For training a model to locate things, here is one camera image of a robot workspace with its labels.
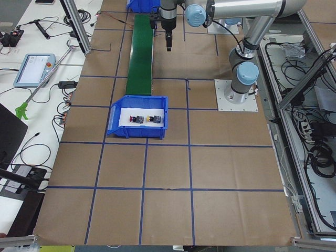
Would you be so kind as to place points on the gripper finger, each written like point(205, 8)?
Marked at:
point(169, 39)

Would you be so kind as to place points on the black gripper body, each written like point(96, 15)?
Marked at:
point(168, 24)

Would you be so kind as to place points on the yellow mushroom push button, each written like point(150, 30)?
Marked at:
point(154, 119)

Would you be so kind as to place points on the red mushroom push button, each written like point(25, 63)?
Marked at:
point(137, 119)

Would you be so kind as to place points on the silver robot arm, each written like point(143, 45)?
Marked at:
point(245, 73)

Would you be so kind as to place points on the blue bin right side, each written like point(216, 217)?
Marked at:
point(142, 6)

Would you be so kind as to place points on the blue bin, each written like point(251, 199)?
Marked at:
point(144, 102)
point(142, 6)

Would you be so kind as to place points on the green conveyor belt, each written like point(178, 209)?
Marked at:
point(139, 80)

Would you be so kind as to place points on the blue bin left side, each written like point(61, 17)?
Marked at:
point(144, 102)

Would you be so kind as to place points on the white foam pad left bin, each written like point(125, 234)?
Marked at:
point(127, 112)

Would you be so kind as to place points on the black power adapter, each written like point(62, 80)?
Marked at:
point(70, 84)

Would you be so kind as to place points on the teach pendant tablet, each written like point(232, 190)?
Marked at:
point(34, 69)

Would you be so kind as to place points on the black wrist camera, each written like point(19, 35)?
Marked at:
point(154, 17)

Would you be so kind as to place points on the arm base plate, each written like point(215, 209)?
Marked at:
point(229, 100)

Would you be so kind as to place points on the aluminium frame post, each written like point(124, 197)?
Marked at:
point(71, 12)

